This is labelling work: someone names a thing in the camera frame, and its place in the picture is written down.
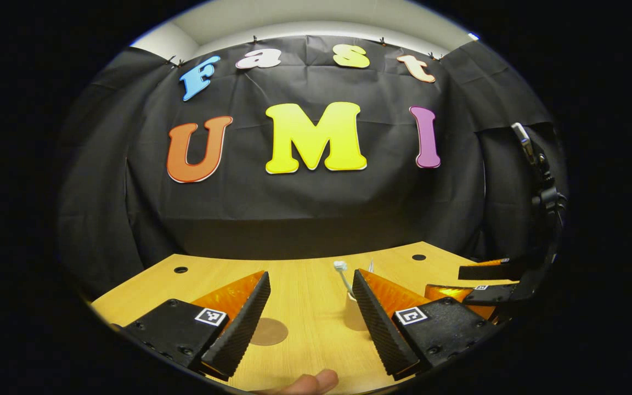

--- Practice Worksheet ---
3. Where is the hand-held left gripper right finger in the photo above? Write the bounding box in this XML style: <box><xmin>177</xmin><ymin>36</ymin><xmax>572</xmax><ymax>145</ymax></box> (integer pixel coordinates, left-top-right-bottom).
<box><xmin>353</xmin><ymin>269</ymin><xmax>499</xmax><ymax>380</ymax></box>

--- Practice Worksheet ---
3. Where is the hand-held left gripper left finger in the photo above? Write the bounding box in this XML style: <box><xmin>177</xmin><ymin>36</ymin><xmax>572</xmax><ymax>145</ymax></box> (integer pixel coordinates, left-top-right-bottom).
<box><xmin>122</xmin><ymin>271</ymin><xmax>271</xmax><ymax>379</ymax></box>

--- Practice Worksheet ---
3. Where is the beige cup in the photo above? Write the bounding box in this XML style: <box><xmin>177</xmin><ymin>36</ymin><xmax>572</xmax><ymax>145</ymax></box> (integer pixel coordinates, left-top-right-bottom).
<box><xmin>345</xmin><ymin>291</ymin><xmax>373</xmax><ymax>332</ymax></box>

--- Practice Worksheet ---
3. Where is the round brown coaster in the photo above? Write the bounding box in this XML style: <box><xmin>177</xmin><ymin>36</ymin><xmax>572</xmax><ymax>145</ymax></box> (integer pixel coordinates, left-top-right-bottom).
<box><xmin>250</xmin><ymin>318</ymin><xmax>289</xmax><ymax>347</ymax></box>

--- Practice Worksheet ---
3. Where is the white toothbrush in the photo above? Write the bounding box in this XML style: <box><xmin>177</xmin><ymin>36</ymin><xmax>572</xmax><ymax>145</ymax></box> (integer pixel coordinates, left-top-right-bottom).
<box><xmin>333</xmin><ymin>260</ymin><xmax>357</xmax><ymax>301</ymax></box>

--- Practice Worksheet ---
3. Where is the wooden desktop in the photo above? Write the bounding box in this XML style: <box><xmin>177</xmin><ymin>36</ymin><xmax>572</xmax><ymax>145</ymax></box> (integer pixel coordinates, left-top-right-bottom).
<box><xmin>90</xmin><ymin>241</ymin><xmax>520</xmax><ymax>395</ymax></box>

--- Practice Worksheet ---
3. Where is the black backdrop cloth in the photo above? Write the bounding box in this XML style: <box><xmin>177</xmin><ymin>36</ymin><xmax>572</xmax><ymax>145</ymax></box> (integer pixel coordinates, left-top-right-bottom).
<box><xmin>55</xmin><ymin>36</ymin><xmax>569</xmax><ymax>300</ymax></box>

